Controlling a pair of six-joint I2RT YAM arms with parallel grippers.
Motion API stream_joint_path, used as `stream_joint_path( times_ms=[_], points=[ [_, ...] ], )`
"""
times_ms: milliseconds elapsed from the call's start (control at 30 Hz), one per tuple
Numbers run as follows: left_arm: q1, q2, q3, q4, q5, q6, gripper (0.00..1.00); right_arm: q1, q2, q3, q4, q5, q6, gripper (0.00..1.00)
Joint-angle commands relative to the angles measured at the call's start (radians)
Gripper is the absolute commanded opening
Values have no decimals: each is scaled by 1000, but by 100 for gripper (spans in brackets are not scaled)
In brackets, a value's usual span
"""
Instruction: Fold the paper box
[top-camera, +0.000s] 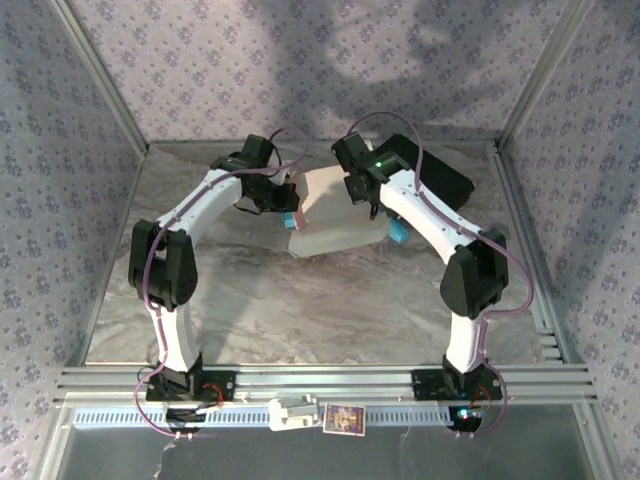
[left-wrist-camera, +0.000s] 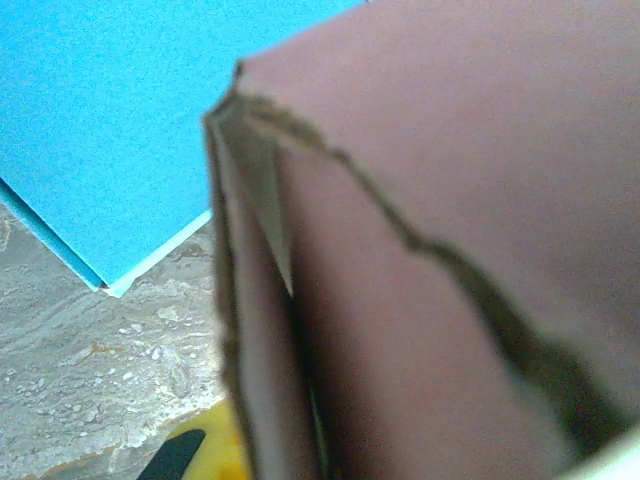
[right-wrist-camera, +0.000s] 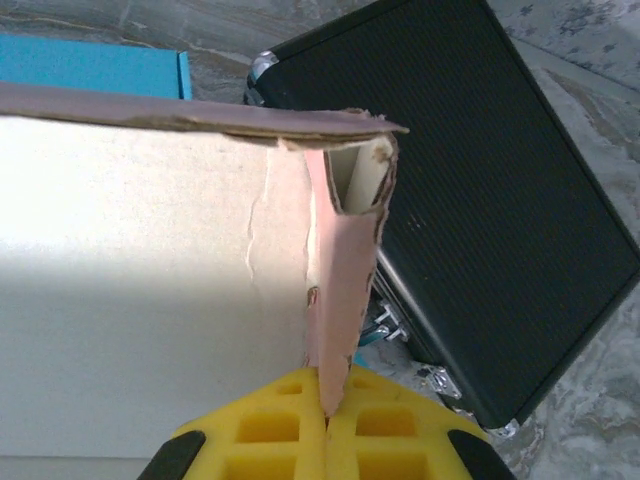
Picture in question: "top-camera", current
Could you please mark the blue paper box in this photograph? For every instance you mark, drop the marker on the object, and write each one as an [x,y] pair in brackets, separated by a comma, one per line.
[288,221]

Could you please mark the pink paper box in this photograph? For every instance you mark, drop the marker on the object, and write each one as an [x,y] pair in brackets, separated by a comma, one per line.
[330,230]

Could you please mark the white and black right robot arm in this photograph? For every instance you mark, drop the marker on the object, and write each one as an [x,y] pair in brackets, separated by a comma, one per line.
[467,340]

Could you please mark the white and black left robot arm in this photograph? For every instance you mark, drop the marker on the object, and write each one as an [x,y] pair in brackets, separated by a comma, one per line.
[175,340]

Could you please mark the small light blue pad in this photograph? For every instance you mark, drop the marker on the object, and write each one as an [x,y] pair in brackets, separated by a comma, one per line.
[398,232]

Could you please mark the black ribbed hard case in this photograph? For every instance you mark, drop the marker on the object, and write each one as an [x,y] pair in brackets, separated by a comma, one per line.
[445,175]

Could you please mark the small picture card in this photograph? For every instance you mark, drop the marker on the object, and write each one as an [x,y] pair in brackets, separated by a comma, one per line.
[344,419]

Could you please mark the black controller board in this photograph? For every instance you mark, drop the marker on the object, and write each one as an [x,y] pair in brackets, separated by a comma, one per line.
[182,417]
[467,417]

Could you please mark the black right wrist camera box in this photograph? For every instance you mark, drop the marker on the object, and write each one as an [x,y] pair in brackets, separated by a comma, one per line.
[352,150]

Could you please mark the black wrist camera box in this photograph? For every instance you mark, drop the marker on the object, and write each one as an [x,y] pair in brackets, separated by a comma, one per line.
[259,149]
[352,150]

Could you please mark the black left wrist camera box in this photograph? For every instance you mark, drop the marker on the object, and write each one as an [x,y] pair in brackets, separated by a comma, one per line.
[259,149]

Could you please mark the aluminium extrusion frame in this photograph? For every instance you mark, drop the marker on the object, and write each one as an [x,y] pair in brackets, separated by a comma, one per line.
[325,380]

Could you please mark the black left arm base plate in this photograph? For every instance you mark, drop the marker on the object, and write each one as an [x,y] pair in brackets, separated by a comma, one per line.
[225,385]

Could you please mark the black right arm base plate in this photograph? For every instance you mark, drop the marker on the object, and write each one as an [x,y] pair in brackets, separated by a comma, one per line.
[425,385]

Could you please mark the white plastic bracket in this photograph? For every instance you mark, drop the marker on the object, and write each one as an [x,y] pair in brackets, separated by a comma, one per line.
[290,415]

